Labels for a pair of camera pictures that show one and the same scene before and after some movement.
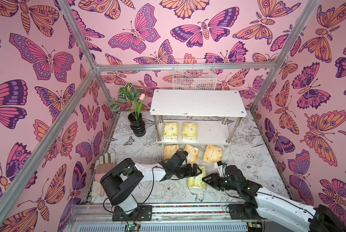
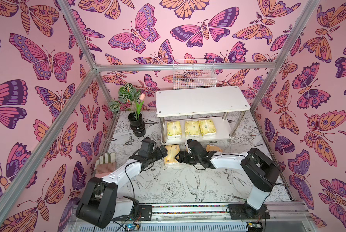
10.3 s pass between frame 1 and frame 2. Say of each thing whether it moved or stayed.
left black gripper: moved
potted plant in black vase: stayed
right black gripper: moved
